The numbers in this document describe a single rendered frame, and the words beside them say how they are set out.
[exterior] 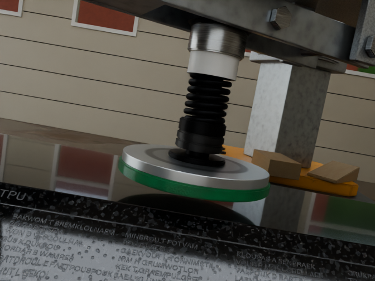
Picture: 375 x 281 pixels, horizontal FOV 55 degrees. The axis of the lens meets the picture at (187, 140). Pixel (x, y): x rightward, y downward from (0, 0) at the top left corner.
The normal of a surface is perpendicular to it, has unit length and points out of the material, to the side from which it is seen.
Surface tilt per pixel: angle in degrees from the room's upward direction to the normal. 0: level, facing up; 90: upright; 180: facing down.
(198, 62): 90
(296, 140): 90
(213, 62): 90
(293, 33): 90
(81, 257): 45
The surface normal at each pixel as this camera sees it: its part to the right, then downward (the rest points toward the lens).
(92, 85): -0.03, 0.11
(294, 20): 0.41, 0.18
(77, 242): 0.11, -0.61
